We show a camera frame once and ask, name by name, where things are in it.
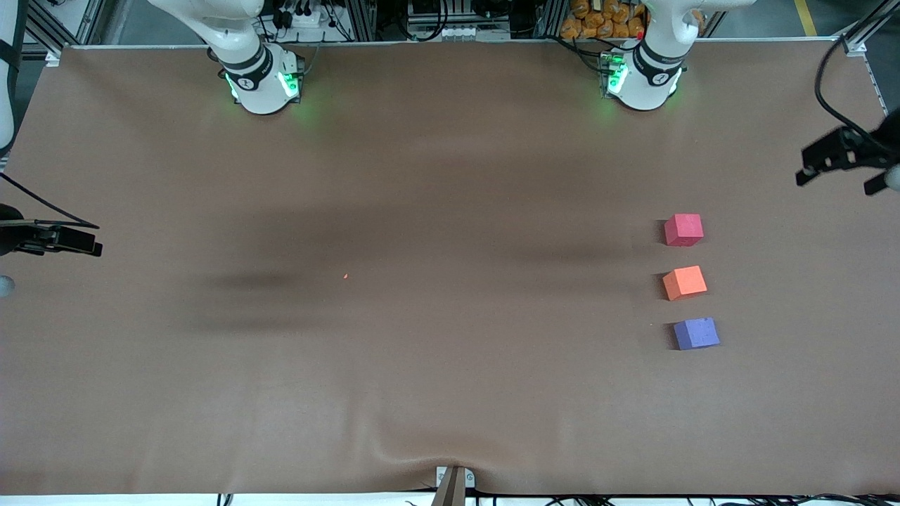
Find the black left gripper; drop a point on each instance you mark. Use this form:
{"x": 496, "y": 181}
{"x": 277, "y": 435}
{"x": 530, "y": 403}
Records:
{"x": 866, "y": 156}

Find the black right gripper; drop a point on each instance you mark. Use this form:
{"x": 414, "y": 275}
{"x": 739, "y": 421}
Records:
{"x": 15, "y": 237}

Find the orange foam block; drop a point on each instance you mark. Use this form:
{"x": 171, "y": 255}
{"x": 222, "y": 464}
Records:
{"x": 684, "y": 283}

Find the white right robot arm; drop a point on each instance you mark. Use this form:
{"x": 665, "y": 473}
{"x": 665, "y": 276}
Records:
{"x": 253, "y": 63}

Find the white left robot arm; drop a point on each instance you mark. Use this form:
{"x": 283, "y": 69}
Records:
{"x": 650, "y": 70}

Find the red foam block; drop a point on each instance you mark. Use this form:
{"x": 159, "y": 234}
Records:
{"x": 683, "y": 230}

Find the purple foam block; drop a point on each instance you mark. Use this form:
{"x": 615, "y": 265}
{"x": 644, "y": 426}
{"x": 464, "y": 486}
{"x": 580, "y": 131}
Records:
{"x": 696, "y": 334}

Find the pile of orange objects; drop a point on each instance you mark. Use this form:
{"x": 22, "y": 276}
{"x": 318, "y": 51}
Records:
{"x": 601, "y": 20}

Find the white power strip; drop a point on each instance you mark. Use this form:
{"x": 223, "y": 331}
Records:
{"x": 302, "y": 17}

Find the brown table cover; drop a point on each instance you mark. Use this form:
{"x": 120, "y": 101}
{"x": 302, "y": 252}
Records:
{"x": 450, "y": 176}

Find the grey electronics box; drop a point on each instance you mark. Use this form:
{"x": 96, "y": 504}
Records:
{"x": 457, "y": 21}

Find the aluminium frame profile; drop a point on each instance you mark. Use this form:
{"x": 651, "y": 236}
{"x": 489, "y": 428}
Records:
{"x": 56, "y": 24}

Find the metal table clamp bracket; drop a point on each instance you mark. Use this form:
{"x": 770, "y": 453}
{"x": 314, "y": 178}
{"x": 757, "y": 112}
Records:
{"x": 453, "y": 485}

